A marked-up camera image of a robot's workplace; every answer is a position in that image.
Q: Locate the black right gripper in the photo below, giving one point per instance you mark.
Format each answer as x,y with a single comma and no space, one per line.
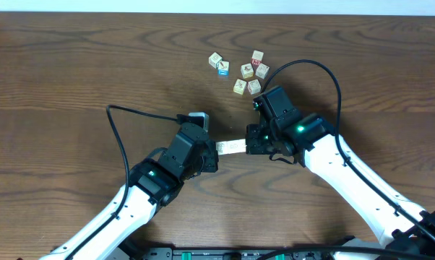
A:
253,146

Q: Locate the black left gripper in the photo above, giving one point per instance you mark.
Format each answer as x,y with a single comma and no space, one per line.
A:
211,157

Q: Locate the wooden block yellow edge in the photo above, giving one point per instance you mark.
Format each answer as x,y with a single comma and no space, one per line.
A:
243,141

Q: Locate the wooden block red letter U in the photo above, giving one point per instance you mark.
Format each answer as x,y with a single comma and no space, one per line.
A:
234,146

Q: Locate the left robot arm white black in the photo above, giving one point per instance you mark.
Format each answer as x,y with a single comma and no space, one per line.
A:
152,185

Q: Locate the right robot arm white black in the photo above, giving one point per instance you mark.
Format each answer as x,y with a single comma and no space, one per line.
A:
404,229

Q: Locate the plain wooden block letter J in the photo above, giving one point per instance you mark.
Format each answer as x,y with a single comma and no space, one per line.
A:
254,87

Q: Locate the wooden block yellow border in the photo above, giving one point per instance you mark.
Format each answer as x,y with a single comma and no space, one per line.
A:
240,86

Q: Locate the wooden block green letter side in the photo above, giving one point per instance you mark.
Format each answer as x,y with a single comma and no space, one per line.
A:
262,71

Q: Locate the wooden block yellow letter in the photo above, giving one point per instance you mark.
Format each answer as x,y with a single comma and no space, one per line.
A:
247,71

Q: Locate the wooden block red letter M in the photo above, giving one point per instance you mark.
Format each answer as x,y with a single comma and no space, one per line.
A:
257,57

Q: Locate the wooden block blue letter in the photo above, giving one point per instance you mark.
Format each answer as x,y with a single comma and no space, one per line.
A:
223,68

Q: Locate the wooden block green side far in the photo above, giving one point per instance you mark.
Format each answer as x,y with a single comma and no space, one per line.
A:
214,60

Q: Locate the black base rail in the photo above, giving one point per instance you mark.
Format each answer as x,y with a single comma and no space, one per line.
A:
244,254

